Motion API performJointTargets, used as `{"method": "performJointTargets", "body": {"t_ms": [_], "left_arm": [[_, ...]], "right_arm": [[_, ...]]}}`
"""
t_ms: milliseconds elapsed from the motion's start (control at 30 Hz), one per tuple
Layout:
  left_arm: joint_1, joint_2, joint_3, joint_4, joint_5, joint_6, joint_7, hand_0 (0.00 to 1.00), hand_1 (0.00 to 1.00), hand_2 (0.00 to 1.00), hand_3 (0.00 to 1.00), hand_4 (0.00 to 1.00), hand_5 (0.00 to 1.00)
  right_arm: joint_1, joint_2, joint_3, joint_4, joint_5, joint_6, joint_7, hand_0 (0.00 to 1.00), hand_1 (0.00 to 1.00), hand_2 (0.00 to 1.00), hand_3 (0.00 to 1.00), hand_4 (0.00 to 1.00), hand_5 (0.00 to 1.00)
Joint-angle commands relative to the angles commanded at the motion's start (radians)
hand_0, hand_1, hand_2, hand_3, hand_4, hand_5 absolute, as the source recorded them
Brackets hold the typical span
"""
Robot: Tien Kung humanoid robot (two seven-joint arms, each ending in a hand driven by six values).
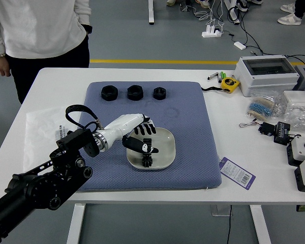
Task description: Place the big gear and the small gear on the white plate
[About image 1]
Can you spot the small black gear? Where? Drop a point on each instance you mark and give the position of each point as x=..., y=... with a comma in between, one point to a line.
x=147, y=163

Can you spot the grey electrical enclosure box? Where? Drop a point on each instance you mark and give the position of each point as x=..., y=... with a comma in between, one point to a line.
x=264, y=81

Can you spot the black wristwatch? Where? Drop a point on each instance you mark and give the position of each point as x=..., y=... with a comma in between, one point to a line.
x=87, y=28

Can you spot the white square dish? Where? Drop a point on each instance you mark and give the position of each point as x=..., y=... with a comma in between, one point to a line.
x=165, y=147

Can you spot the clear bag of small parts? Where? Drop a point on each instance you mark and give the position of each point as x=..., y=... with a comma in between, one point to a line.
x=300, y=114

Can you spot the large black hex nut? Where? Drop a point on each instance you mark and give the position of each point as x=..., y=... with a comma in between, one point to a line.
x=109, y=93
x=135, y=92

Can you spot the white table leg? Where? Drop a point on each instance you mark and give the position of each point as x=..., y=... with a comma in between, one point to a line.
x=76, y=223
x=260, y=223

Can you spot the person's right hand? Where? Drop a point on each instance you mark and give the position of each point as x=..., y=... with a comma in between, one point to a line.
x=0, y=66

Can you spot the purple and white label tag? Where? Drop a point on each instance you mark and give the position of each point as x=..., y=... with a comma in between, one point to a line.
x=236, y=172

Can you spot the small black hex nut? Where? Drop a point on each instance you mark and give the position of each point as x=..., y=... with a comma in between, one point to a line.
x=159, y=93

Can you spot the blue-grey quilted mat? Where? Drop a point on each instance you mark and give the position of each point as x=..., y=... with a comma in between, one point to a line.
x=193, y=122

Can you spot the bag of blue resistors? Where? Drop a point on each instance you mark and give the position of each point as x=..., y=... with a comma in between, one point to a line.
x=259, y=109

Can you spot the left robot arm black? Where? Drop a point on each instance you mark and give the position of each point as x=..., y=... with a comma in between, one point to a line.
x=73, y=142

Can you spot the silver pen tool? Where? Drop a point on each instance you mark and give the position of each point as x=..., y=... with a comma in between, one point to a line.
x=213, y=76

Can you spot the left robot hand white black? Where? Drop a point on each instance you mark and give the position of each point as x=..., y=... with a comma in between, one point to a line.
x=124, y=124

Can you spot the person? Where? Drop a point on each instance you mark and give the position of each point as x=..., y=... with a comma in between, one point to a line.
x=289, y=19
x=40, y=28

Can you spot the black circuit module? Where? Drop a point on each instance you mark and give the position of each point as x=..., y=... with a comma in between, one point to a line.
x=282, y=132

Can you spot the grey under-table bracket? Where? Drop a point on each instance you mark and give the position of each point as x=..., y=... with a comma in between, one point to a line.
x=218, y=211

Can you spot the white desk leg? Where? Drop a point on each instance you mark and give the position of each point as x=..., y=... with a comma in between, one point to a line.
x=233, y=12
x=151, y=11

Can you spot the person's shoe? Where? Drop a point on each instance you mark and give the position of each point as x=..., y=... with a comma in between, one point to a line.
x=242, y=5
x=202, y=3
x=172, y=2

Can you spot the button box with blue button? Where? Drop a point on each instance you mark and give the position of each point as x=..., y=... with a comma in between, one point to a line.
x=300, y=150

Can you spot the flat white box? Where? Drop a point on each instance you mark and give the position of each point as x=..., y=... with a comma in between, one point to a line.
x=297, y=97

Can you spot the white power adapter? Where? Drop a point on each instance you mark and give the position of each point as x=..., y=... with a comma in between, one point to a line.
x=239, y=45

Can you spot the big black gear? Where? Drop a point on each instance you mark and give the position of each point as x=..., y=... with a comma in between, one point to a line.
x=148, y=141

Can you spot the white power strip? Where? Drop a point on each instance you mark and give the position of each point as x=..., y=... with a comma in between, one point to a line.
x=211, y=34

